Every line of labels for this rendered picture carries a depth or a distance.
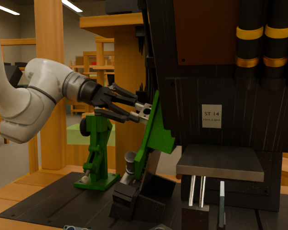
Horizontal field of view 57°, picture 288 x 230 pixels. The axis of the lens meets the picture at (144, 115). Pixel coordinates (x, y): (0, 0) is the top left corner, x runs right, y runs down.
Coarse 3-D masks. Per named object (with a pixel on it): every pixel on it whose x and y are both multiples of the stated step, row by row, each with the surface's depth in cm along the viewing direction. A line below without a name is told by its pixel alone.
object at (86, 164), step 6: (108, 120) 107; (108, 126) 107; (108, 132) 108; (108, 138) 107; (90, 144) 102; (90, 150) 101; (96, 150) 100; (102, 150) 103; (90, 156) 103; (102, 156) 102; (90, 162) 98; (96, 162) 100; (84, 168) 97; (90, 168) 96; (96, 168) 99
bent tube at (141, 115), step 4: (148, 104) 82; (144, 108) 81; (148, 108) 81; (140, 112) 80; (144, 112) 82; (148, 112) 83; (140, 116) 79; (144, 116) 80; (148, 116) 79; (144, 124) 84; (144, 128) 87; (144, 132) 87; (124, 176) 81; (128, 176) 81; (132, 176) 82; (124, 180) 80; (128, 180) 81; (128, 184) 81
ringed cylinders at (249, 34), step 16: (240, 0) 45; (256, 0) 43; (272, 0) 43; (240, 16) 46; (256, 16) 44; (272, 16) 44; (240, 32) 47; (256, 32) 46; (272, 32) 45; (240, 48) 49; (256, 48) 48; (272, 48) 47; (240, 64) 50; (256, 64) 50; (272, 64) 48; (240, 80) 52; (272, 80) 50
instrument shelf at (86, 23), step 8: (96, 16) 99; (104, 16) 98; (112, 16) 97; (120, 16) 96; (128, 16) 96; (136, 16) 95; (80, 24) 101; (88, 24) 100; (96, 24) 99; (104, 24) 99; (112, 24) 98; (120, 24) 97; (128, 24) 96; (136, 24) 95; (96, 32) 111; (104, 32) 111; (112, 32) 111
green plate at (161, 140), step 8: (152, 104) 70; (152, 112) 71; (160, 112) 71; (152, 120) 71; (160, 120) 72; (152, 128) 72; (160, 128) 72; (144, 136) 72; (152, 136) 73; (160, 136) 72; (168, 136) 71; (144, 144) 72; (152, 144) 73; (160, 144) 72; (168, 144) 72; (168, 152) 72
